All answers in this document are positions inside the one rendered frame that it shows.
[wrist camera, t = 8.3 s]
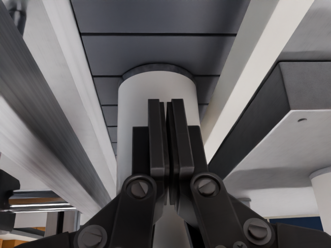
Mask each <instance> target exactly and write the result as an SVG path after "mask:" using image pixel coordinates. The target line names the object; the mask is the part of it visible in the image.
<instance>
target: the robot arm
mask: <svg viewBox="0 0 331 248"><path fill-rule="evenodd" d="M168 191H169V202H170V205H174V210H175V212H177V215H179V216H180V217H181V218H182V219H183V220H184V225H185V229H186V233H187V236H188V240H189V244H190V247H191V248H331V235H329V234H328V233H326V232H324V231H321V230H317V229H312V228H306V227H301V226H296V225H290V224H285V223H279V222H276V223H275V224H274V223H269V222H268V221H267V220H266V219H265V218H263V217H262V216H260V215H259V214H257V213H256V212H254V211H253V210H252V209H250V208H249V207H247V206H246V205H244V204H243V203H242V202H240V201H239V200H237V199H236V198H235V197H233V196H232V195H230V194H229V193H227V190H226V188H225V185H224V183H223V181H222V180H221V178H220V177H219V176H218V175H216V174H214V173H212V172H209V171H208V166H207V161H206V156H205V151H204V146H203V141H202V136H201V131H200V127H199V125H187V119H186V112H185V106H184V100H183V99H182V98H180V99H171V102H167V107H166V118H165V107H164V102H160V100H159V99H148V126H133V127H132V175H131V176H129V177H127V178H126V180H125V181H124V183H123V185H122V189H121V193H120V194H118V195H117V196H116V197H115V198H114V199H113V200H111V201H110V202H109V203H108V204H107V205H106V206H105V207H103V208H102V209H101V210H100V211H99V212H98V213H97V214H95V215H94V216H93V217H92V218H91V219H90V220H88V221H87V222H86V223H85V224H84V225H83V226H81V227H80V229H79V230H78V231H75V232H71V233H69V232H68V231H67V232H64V233H60V234H56V235H52V236H49V237H45V238H41V239H37V240H34V241H30V242H26V243H22V244H20V245H17V246H15V247H14V248H153V242H154V234H155V225H156V222H157V221H158V220H159V219H160V218H161V217H162V216H163V213H164V205H166V204H167V192H168Z"/></svg>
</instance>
